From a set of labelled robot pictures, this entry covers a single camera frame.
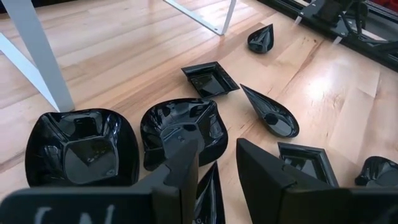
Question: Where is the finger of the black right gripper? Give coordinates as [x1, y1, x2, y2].
[294, 0, 330, 26]
[332, 24, 357, 46]

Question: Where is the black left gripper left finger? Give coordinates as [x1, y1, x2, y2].
[0, 139, 199, 224]

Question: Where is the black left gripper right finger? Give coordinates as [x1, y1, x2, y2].
[236, 138, 398, 224]

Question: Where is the black square mini plate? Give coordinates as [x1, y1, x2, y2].
[277, 141, 340, 187]
[180, 61, 240, 100]

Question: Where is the black wavy mini plate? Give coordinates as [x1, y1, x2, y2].
[354, 155, 398, 189]
[24, 108, 140, 187]
[139, 98, 229, 172]

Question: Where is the black teardrop mini plate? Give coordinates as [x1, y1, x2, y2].
[194, 161, 226, 224]
[239, 83, 300, 139]
[247, 23, 275, 54]

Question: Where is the white perforated shelf riser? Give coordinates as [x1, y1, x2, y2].
[0, 0, 237, 113]

